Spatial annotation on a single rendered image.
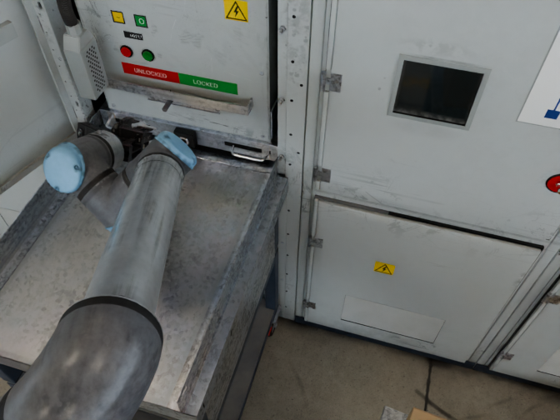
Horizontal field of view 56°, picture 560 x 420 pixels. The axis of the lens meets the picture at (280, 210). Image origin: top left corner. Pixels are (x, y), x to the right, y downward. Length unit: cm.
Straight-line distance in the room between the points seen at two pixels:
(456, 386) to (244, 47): 147
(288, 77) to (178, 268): 53
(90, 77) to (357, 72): 66
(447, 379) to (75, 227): 143
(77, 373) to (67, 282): 83
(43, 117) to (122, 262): 100
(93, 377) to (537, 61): 93
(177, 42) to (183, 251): 51
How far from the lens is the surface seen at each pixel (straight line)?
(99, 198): 108
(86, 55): 140
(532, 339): 194
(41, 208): 152
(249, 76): 134
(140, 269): 68
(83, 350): 56
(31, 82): 157
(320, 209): 152
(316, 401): 206
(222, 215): 140
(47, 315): 134
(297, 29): 117
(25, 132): 162
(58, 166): 109
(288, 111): 131
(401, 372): 214
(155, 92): 145
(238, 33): 128
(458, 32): 110
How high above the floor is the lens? 194
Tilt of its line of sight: 51 degrees down
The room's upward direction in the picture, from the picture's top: straight up
